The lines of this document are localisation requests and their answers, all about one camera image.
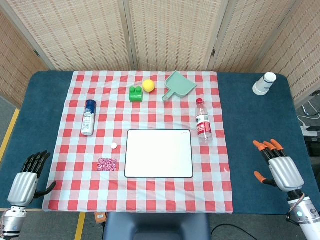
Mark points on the right orange-tipped silver robot hand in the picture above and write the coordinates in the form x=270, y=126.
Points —
x=285, y=172

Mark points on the left black-fingered silver robot hand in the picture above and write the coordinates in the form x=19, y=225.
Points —
x=22, y=185

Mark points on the pink patterned packet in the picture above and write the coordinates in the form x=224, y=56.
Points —
x=107, y=165

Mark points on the small white plastic object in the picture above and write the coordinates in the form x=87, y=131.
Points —
x=114, y=146

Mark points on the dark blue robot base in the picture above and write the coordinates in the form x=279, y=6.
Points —
x=157, y=226

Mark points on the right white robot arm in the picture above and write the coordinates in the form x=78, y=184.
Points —
x=305, y=215

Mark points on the white power strip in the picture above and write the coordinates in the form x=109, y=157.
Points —
x=310, y=130

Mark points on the dark blue table cover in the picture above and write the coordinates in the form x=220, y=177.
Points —
x=260, y=120

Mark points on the chrome metal tube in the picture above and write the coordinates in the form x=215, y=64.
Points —
x=305, y=110

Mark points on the small orange device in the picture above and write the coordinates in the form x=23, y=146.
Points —
x=100, y=217

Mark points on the clear water bottle red label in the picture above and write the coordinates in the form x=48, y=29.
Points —
x=203, y=125

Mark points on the blue white spray can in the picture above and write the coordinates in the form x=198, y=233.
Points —
x=88, y=117

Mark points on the metal screen hinge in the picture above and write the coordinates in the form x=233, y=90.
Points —
x=37, y=53
x=213, y=52

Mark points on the pale green dustpan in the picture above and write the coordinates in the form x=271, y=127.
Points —
x=181, y=86

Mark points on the red white checked tablecloth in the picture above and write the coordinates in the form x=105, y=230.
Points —
x=155, y=117

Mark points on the green toy building block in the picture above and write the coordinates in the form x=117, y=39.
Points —
x=136, y=96

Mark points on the yellow ball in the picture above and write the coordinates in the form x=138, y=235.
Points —
x=148, y=85

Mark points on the woven folding screen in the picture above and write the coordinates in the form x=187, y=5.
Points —
x=82, y=32

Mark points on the white rectangular board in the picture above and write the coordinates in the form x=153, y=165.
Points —
x=159, y=153

